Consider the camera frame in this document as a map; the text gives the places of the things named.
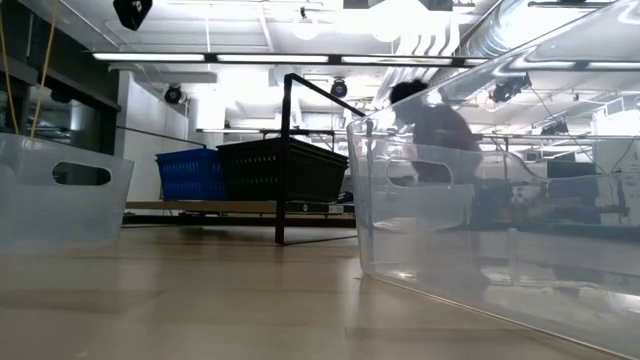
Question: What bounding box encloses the blue plastic basket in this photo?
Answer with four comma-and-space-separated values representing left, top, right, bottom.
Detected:
155, 147, 227, 202
155, 147, 224, 162

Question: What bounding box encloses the black aluminium table frame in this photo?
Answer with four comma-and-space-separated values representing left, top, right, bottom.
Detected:
122, 213, 357, 229

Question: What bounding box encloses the round white ceiling lamp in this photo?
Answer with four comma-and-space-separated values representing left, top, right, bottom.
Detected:
292, 17, 320, 41

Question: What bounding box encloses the long wooden bench top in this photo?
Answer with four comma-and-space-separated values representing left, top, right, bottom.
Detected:
124, 199, 357, 217

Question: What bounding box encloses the yellow cable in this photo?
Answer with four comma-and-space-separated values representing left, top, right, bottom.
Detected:
29, 14, 56, 139
0, 9, 20, 136

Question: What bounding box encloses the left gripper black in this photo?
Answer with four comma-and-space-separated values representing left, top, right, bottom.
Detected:
112, 0, 154, 32

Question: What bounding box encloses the black wire frame shelf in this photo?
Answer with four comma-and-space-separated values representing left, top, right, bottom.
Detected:
273, 73, 374, 246

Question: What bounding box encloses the black monitor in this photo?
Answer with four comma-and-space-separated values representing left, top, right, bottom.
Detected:
546, 159, 600, 201

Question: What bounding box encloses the person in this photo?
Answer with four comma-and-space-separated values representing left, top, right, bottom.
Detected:
388, 78, 485, 186

